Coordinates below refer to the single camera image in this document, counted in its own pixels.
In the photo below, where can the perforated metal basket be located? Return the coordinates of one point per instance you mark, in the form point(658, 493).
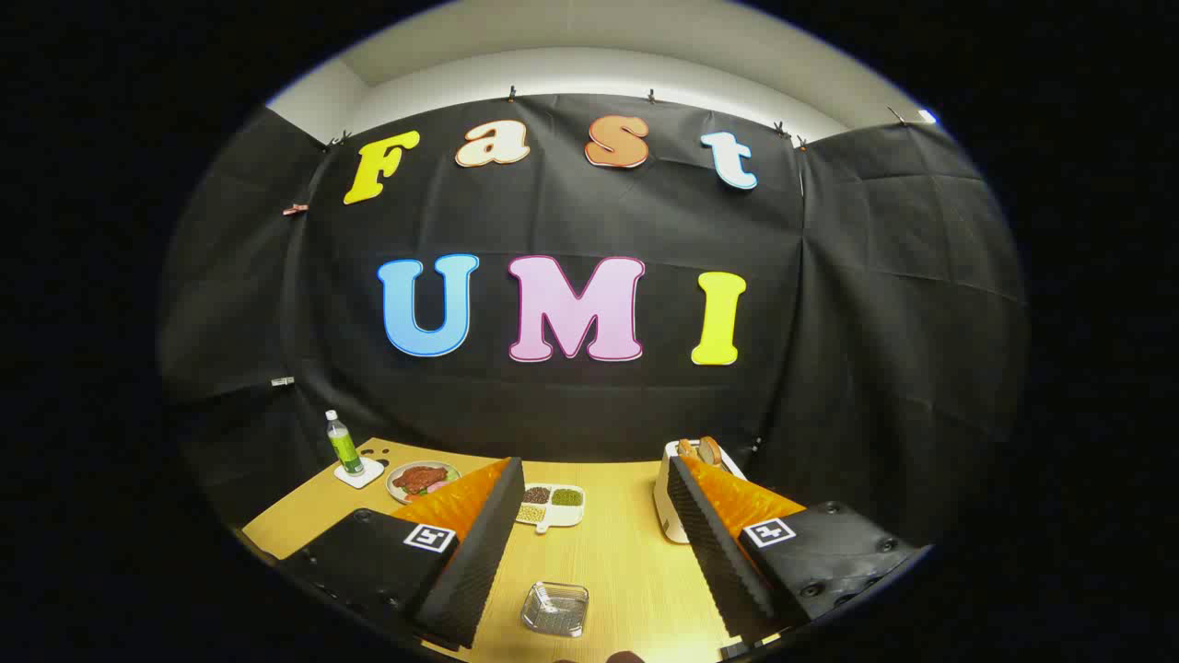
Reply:
point(554, 612)

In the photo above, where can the toasted bread slice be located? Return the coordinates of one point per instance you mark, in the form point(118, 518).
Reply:
point(686, 448)
point(710, 449)

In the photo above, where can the white square coaster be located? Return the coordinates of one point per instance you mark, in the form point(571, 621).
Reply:
point(370, 477)

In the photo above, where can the plate of meat and vegetables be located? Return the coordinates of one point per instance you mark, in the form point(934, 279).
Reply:
point(419, 480)

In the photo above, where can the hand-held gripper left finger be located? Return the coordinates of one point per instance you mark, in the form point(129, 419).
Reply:
point(479, 562)

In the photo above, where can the white divided dish with beans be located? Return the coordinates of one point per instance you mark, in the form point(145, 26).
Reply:
point(564, 517)

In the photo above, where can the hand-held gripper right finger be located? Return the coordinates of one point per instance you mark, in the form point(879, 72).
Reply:
point(718, 552)

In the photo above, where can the green drink bottle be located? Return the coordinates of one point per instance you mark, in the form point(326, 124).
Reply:
point(344, 449)

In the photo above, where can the white toaster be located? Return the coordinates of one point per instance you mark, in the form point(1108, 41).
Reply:
point(665, 508)

